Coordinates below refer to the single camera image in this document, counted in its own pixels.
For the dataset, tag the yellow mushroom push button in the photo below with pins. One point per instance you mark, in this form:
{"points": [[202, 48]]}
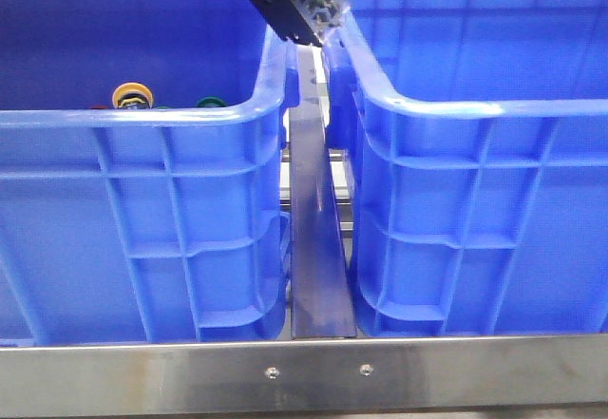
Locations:
{"points": [[132, 95]]}

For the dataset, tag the green push button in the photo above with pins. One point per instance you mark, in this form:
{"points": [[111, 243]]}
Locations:
{"points": [[211, 102]]}

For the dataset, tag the right blue plastic bin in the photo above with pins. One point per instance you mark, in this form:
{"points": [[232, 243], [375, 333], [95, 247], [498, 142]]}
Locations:
{"points": [[476, 135]]}

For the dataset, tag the blue plastic bin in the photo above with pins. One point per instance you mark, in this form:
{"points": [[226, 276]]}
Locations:
{"points": [[476, 135], [141, 225]]}

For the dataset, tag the left blue plastic bin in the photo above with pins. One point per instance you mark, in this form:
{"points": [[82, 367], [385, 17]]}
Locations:
{"points": [[141, 225]]}

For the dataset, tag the steel centre divider rail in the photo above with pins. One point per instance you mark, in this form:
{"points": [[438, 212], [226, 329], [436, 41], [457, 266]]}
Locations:
{"points": [[321, 298]]}

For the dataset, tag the steel front rack rail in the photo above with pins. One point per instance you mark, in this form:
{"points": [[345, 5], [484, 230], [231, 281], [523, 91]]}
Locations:
{"points": [[343, 375]]}

